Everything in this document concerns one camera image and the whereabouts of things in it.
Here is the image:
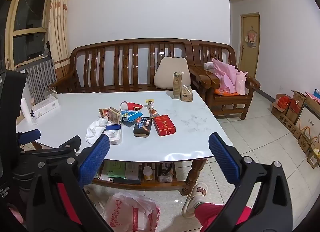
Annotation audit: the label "wooden framed window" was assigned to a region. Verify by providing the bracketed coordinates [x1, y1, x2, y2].
[5, 0, 55, 71]

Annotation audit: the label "white tissue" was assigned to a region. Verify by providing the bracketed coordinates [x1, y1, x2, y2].
[85, 118, 108, 145]

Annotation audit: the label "beige slipper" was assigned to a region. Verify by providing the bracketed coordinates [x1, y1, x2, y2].
[182, 182, 209, 219]

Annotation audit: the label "yellow wooden door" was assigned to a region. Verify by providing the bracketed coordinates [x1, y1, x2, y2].
[240, 13, 260, 79]

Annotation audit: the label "beige cushion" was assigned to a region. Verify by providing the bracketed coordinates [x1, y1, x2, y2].
[153, 57, 191, 90]

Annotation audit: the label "grey radiator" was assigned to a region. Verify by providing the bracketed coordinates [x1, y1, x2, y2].
[25, 58, 57, 104]

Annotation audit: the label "orange seat cushion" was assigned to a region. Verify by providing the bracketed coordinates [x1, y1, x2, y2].
[214, 89, 247, 97]

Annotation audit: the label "wooden armchair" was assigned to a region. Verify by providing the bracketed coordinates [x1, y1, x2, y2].
[190, 40, 261, 120]

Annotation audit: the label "small tan carton with straw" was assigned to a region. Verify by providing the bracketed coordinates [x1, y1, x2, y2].
[181, 85, 193, 102]

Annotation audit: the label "beige curtain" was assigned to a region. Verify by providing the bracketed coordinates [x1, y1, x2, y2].
[47, 0, 72, 88]

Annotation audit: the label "glass mug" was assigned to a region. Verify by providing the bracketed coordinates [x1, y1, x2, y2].
[44, 87, 58, 99]

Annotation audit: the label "blue cartoon medicine box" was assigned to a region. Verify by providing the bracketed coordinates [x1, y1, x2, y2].
[121, 110, 143, 127]

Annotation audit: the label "hanging clothing on hanger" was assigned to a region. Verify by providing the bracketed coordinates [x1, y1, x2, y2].
[245, 26, 258, 49]

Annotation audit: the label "white red printed plastic bag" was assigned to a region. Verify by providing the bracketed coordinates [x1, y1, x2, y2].
[103, 192, 160, 232]

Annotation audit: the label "long printed cardboard box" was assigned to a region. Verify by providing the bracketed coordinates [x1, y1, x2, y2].
[278, 113, 302, 139]

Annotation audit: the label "small cardboard box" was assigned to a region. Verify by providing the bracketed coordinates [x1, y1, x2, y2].
[297, 132, 314, 153]
[307, 142, 320, 169]

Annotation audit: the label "brown and red box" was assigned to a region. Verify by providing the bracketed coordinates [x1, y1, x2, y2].
[99, 107, 122, 124]

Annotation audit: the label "blue and white medicine box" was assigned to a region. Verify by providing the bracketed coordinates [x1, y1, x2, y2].
[104, 124, 123, 145]

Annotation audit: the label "pink plastic bags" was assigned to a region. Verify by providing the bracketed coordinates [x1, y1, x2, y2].
[212, 58, 248, 95]

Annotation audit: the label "red printed cardboard box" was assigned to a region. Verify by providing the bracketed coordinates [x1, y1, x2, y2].
[285, 90, 307, 124]

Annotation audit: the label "black printed box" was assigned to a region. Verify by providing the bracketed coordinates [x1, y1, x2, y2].
[133, 116, 153, 137]

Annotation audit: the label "brown sausage wrapper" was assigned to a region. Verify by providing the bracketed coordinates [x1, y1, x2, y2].
[146, 99, 159, 117]

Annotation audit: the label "red cigarette box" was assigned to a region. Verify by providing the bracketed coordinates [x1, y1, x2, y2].
[153, 114, 176, 137]

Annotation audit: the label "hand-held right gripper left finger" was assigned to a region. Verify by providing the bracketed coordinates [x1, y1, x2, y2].
[26, 134, 118, 232]

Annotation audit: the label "long white box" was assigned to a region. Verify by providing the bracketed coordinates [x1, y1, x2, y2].
[31, 97, 60, 119]

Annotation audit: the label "tall tan milk carton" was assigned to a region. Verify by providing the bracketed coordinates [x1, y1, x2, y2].
[173, 71, 185, 99]

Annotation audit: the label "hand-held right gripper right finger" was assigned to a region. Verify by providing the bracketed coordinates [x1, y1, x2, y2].
[208, 132, 300, 232]

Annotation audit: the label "crushed red paper cup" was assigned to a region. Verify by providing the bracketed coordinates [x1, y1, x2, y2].
[120, 101, 143, 112]

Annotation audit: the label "wooden slatted sofa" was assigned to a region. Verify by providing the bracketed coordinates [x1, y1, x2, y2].
[54, 38, 193, 94]

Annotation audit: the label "white bottle with yellow label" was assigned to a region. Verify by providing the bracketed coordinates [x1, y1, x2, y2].
[143, 166, 153, 181]

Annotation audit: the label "green packet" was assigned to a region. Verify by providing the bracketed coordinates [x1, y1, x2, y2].
[107, 161, 127, 179]

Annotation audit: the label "white marble coffee table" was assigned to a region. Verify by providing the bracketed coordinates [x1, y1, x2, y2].
[16, 90, 234, 196]

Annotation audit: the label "white packet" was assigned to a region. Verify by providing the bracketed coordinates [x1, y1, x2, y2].
[125, 162, 140, 180]

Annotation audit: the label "open cardboard box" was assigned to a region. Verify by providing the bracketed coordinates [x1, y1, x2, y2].
[271, 93, 292, 116]

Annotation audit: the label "clear bag with items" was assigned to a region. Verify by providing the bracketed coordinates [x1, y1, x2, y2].
[157, 162, 174, 182]

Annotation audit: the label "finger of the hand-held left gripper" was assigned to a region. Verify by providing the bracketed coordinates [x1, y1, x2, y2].
[16, 129, 41, 146]
[21, 136, 82, 162]

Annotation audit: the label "large white cardboard box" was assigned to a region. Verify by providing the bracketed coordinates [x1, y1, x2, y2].
[296, 96, 320, 137]

